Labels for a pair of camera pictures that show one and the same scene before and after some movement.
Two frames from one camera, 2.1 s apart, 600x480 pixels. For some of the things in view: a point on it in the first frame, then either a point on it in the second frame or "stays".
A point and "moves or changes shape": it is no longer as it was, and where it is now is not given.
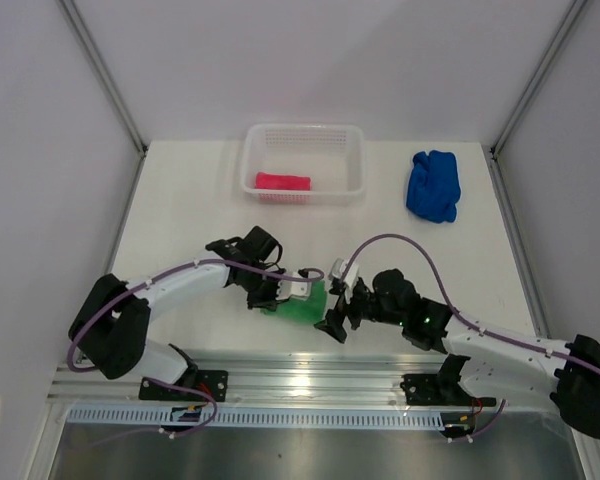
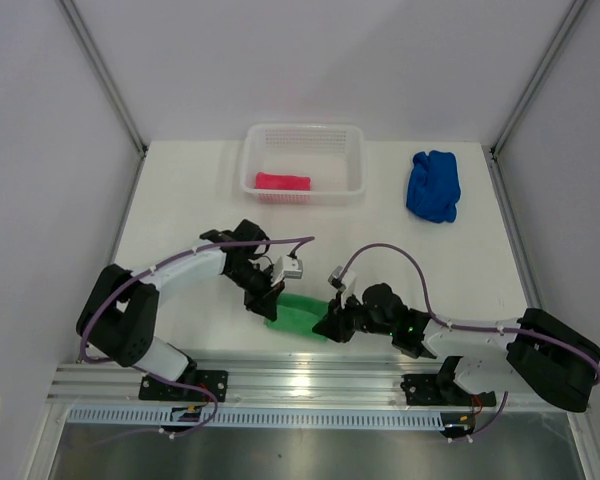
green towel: x=309 y=309 moves or changes shape
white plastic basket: x=333 y=156 stays
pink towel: x=282 y=181 stays
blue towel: x=434 y=186 stays
